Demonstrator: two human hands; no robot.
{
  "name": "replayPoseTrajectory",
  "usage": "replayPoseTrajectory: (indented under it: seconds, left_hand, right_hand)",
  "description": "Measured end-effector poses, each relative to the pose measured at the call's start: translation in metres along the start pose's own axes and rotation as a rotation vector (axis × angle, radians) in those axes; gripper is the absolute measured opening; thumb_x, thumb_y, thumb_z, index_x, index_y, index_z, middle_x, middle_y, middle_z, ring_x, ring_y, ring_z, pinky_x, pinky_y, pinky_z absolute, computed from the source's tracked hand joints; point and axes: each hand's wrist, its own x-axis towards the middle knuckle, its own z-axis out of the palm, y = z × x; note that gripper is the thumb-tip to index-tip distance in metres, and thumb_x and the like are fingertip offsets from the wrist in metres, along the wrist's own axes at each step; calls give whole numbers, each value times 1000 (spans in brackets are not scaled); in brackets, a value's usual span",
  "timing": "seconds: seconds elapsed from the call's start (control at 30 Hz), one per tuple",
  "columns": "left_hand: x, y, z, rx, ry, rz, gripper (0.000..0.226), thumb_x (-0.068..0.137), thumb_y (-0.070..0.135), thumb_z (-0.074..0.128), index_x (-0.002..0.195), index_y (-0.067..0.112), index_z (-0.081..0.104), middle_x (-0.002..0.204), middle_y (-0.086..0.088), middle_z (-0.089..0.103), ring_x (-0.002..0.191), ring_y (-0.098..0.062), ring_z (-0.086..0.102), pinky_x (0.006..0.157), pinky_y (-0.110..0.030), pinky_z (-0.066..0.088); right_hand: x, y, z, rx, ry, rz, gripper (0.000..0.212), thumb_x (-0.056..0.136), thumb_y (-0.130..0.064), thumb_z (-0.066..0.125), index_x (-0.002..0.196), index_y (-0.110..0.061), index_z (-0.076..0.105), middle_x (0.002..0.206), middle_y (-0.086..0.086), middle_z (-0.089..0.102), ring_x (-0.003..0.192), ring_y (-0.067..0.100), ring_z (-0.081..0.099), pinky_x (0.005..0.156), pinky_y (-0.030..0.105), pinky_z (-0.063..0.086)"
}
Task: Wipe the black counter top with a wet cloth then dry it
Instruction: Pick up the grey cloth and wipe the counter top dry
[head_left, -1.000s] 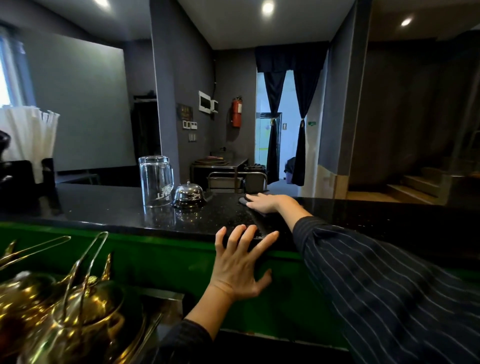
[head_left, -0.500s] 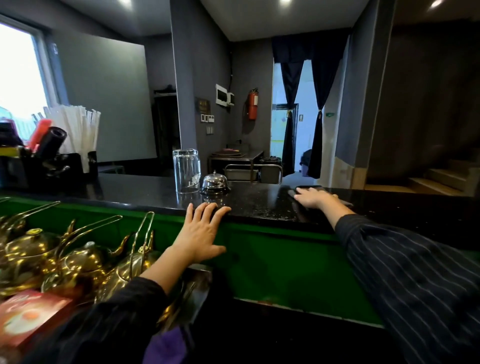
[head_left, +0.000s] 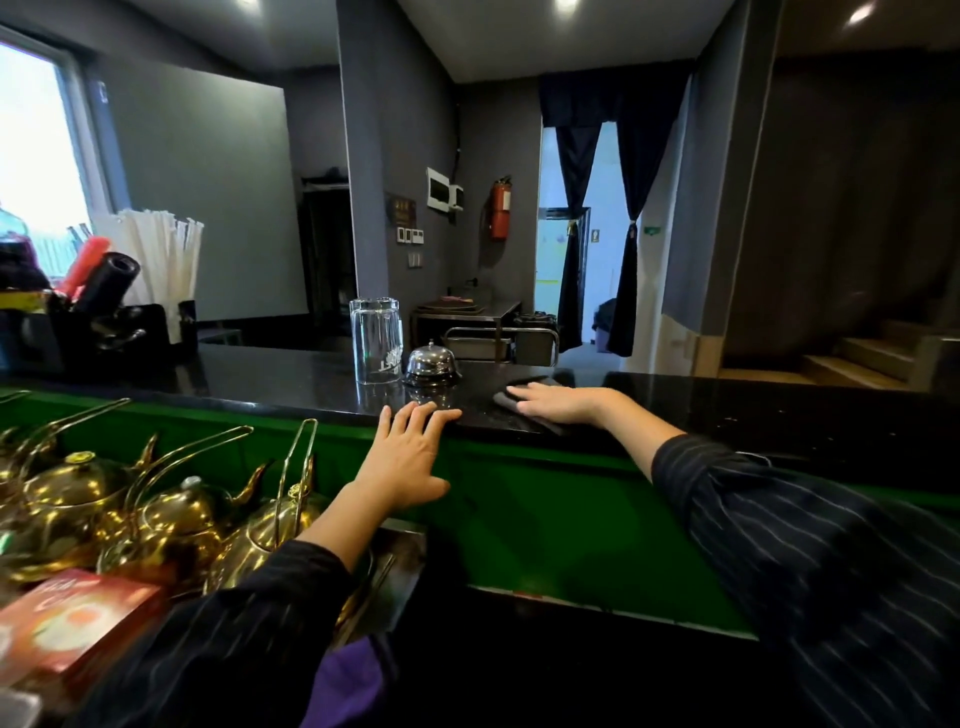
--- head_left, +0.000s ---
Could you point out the wooden stairs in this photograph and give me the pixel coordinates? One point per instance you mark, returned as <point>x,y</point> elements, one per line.
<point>847,360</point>

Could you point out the bundle of white straws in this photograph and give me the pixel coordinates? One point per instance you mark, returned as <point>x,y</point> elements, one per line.
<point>161,255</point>

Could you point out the dark blue curtain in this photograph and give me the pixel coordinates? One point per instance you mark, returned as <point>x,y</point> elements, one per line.
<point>637,150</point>

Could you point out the red fire extinguisher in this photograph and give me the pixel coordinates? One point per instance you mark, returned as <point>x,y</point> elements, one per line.
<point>500,210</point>

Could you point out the window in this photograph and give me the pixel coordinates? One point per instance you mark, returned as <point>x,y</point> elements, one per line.
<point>37,157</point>

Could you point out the person's left little finger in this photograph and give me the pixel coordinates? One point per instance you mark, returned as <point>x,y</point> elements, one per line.
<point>383,424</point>

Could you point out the silver call bell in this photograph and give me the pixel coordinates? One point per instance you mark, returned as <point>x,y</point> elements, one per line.
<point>431,364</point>

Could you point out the person's left forearm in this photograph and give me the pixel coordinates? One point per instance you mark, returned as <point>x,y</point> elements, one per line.
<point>330,525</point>

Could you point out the clear drinking glass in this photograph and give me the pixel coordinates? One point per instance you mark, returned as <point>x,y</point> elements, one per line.
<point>376,341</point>

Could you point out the golden teapot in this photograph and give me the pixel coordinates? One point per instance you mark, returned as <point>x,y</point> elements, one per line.
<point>259,532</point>
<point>60,495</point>
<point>9,450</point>
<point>172,517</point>

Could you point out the black cylinder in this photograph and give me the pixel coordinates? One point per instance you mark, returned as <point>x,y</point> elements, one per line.
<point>109,281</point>

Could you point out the purple garment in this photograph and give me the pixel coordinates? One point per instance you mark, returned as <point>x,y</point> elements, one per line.
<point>352,686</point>

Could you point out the person's right fingers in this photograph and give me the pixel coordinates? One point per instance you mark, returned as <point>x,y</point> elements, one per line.
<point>529,399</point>

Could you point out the dark side table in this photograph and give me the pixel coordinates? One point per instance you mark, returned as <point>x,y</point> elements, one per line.
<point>465,311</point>

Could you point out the black utensil holder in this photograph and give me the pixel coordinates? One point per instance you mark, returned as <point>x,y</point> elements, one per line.
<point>150,337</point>

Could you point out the person's right forearm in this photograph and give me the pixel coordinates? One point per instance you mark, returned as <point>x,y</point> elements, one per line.
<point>750,510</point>

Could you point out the row of wall switches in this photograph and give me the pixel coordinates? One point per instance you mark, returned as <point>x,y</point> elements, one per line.
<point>409,235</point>

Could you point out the person's left middle finger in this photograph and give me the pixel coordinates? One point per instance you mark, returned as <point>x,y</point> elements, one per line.
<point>423,418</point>

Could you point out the green counter front panel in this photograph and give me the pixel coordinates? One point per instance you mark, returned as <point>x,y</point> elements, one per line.
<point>562,525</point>

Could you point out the person's left hand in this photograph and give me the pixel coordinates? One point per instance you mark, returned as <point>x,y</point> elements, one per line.
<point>401,465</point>

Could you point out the dark wall plaque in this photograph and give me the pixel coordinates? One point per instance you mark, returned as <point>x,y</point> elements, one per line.
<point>401,210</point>

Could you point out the small white wall box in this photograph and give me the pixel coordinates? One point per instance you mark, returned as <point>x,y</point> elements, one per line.
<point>457,197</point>

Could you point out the red box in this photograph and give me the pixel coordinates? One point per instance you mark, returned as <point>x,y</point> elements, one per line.
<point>67,622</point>

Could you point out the person's left thumb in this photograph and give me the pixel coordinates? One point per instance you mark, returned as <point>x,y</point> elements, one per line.
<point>433,493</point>

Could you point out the black cloth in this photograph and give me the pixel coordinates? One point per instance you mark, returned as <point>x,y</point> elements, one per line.
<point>504,403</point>

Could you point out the person's right hand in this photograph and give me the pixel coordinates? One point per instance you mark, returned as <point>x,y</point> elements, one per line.
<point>566,405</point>

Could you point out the ceiling spotlight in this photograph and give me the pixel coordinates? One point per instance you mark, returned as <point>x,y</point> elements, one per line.
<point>861,13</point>

